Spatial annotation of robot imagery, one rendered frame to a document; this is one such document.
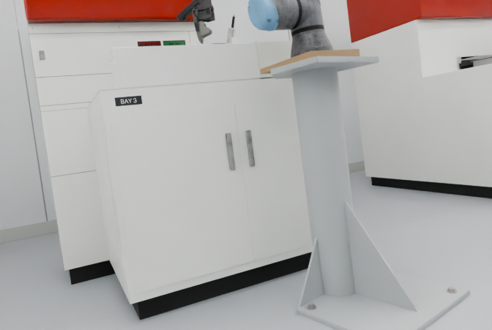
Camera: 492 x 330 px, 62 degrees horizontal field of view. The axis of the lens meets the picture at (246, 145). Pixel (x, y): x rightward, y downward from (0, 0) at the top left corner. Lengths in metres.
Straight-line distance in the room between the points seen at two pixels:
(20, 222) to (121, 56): 2.33
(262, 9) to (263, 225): 0.81
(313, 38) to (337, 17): 3.24
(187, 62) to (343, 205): 0.75
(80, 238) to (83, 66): 0.81
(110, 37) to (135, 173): 0.89
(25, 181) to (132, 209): 2.16
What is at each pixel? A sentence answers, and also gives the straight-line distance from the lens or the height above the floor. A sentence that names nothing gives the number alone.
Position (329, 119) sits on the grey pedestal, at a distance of 1.42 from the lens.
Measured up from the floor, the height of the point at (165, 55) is 0.92.
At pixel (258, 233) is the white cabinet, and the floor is 0.21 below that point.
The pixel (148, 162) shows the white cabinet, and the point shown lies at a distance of 1.48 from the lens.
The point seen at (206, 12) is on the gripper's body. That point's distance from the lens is 1.86.
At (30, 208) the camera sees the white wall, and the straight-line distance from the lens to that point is 3.60.
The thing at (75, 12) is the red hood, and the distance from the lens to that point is 2.13.
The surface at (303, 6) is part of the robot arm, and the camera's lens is 1.46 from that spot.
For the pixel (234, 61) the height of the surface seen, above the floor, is 0.89.
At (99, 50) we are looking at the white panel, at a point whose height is 1.09.
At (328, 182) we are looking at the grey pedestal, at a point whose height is 0.41.
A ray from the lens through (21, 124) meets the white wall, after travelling 3.58.
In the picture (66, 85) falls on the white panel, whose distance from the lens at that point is 2.10.
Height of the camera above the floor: 0.64
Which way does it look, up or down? 3 degrees down
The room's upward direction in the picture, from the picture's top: 7 degrees counter-clockwise
